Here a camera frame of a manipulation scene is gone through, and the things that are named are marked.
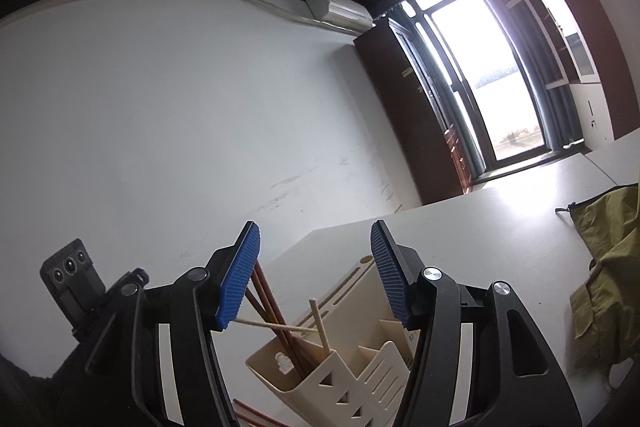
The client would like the light bamboo chopstick diagonal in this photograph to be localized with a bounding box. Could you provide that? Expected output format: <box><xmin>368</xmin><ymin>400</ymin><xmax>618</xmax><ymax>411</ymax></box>
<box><xmin>232</xmin><ymin>319</ymin><xmax>318</xmax><ymax>334</ymax></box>

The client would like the dark brown wooden chopstick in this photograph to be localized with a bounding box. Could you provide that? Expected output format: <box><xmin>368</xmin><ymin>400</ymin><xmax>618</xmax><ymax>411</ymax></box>
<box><xmin>252</xmin><ymin>262</ymin><xmax>309</xmax><ymax>379</ymax></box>

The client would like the light bamboo chopstick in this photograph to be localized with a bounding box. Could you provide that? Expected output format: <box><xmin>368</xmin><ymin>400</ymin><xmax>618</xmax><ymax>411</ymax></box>
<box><xmin>309</xmin><ymin>298</ymin><xmax>332</xmax><ymax>357</ymax></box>

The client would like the dark brown chopstick lower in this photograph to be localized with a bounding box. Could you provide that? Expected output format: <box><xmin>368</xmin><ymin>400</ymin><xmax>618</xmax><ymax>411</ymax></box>
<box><xmin>232</xmin><ymin>399</ymin><xmax>283</xmax><ymax>426</ymax></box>

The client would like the white plastic utensil holder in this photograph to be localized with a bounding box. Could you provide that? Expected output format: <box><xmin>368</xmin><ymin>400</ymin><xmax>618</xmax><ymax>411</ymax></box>
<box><xmin>246</xmin><ymin>256</ymin><xmax>418</xmax><ymax>427</ymax></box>

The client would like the dark brown chopstick top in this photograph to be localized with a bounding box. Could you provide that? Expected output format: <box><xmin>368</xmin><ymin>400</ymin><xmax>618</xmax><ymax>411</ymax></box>
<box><xmin>245</xmin><ymin>289</ymin><xmax>303</xmax><ymax>376</ymax></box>

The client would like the olive green cloth jacket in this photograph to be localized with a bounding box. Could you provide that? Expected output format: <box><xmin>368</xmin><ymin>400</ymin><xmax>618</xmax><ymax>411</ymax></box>
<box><xmin>555</xmin><ymin>183</ymin><xmax>639</xmax><ymax>371</ymax></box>

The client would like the dark brown wooden cabinet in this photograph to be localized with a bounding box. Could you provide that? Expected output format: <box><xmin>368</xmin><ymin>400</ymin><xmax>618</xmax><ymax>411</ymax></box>
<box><xmin>355</xmin><ymin>17</ymin><xmax>473</xmax><ymax>205</ymax></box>

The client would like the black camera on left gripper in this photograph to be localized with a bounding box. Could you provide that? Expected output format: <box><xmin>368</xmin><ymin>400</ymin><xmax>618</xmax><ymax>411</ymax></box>
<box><xmin>39</xmin><ymin>239</ymin><xmax>106</xmax><ymax>329</ymax></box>

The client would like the window with dark frame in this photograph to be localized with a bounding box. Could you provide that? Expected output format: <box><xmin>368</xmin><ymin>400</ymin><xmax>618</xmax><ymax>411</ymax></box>
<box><xmin>382</xmin><ymin>0</ymin><xmax>586</xmax><ymax>180</ymax></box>

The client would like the white wall air conditioner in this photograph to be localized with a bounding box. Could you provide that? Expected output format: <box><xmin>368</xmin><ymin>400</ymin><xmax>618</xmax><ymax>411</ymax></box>
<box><xmin>305</xmin><ymin>0</ymin><xmax>373</xmax><ymax>32</ymax></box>

